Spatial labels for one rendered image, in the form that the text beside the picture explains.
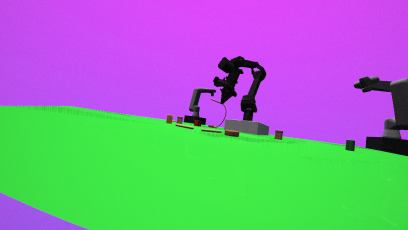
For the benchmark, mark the red cube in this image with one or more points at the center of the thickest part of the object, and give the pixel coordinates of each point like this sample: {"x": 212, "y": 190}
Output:
{"x": 197, "y": 123}

